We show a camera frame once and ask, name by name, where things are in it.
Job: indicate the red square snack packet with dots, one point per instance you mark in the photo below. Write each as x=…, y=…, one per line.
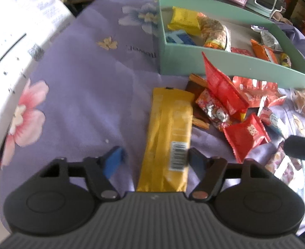
x=246, y=134

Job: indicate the beige cloth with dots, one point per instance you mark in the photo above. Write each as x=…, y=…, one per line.
x=281, y=17

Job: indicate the orange peanut snack packet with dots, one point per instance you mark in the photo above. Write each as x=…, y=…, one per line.
x=216, y=33

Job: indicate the small yellow-green snack packet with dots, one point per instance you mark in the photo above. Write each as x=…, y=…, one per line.
x=285, y=60

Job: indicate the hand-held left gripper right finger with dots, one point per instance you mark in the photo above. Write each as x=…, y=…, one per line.
x=195, y=160

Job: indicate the silver purple snack packet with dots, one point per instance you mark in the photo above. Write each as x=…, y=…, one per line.
x=268, y=37

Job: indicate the orange white snack packet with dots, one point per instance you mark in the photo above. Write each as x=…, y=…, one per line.
x=264, y=51

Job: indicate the pink floral snack packet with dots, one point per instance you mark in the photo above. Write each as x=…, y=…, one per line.
x=285, y=163

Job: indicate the red cartoon cat packet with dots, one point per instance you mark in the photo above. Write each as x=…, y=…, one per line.
x=212, y=109

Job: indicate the red triangular snack packet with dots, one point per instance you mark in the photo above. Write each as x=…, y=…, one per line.
x=222, y=85

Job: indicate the long yellow snack bar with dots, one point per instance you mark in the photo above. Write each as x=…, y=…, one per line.
x=168, y=124

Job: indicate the purple floral cloth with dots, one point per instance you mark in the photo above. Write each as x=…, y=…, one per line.
x=90, y=83

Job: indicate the small white teal packet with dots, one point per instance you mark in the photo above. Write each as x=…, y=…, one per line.
x=272, y=120

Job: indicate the blue snack packet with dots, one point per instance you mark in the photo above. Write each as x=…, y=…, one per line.
x=181, y=37

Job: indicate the white instruction sheet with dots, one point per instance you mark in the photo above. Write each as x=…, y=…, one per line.
x=17, y=31

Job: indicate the orange-red snack packet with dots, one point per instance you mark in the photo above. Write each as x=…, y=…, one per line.
x=256, y=88

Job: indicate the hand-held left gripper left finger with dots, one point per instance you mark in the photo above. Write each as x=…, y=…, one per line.
x=113, y=160

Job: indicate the gold yellow snack packet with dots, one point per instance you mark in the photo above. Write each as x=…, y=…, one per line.
x=185, y=20

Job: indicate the dark red brown snack packet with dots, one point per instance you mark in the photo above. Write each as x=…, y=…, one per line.
x=195, y=88

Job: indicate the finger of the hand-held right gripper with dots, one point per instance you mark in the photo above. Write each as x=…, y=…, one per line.
x=303, y=147

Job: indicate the mint green cardboard box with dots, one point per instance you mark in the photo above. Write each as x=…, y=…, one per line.
x=188, y=59

